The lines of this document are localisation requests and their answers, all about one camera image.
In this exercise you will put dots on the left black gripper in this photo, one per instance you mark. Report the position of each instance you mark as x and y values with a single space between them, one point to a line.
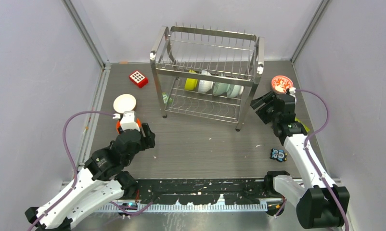
149 142

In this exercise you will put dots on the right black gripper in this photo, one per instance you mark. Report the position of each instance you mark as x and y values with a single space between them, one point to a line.
269 99

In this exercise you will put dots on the red white patterned bowl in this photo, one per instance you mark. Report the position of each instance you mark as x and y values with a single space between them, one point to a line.
280 84

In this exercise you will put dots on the pale green bowl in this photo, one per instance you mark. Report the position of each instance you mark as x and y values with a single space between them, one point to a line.
234 90
220 88

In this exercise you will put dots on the steel two-tier dish rack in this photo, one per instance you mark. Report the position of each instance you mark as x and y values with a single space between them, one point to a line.
232 57

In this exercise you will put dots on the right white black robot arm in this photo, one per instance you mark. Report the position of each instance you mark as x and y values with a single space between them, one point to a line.
319 201

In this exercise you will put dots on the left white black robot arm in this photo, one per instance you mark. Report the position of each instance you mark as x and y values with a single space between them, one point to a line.
102 180

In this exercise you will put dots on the white bowl in rack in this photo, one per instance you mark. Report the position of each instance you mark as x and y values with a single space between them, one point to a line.
205 86

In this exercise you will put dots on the lime green brick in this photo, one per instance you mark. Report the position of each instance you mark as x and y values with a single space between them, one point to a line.
305 127

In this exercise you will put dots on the small green patterned object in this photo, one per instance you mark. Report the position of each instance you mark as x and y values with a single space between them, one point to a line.
167 98

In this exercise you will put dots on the white bowl brown outside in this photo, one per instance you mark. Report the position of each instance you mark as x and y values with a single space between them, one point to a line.
124 103

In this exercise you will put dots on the blue cartoon sticker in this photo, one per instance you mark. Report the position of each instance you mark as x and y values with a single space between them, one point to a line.
278 155

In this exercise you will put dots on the red white grid block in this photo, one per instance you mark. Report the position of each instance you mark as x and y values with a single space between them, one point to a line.
138 79

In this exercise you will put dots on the yellow bowl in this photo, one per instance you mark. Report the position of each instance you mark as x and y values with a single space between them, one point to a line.
190 84

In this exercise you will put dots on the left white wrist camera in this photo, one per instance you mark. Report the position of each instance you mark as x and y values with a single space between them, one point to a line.
128 120

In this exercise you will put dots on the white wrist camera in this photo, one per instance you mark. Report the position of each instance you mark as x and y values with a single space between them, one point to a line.
128 120
292 92

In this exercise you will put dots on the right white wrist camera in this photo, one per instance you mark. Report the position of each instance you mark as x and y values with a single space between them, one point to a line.
292 92

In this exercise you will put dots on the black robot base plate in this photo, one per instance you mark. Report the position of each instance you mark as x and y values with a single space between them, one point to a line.
241 191

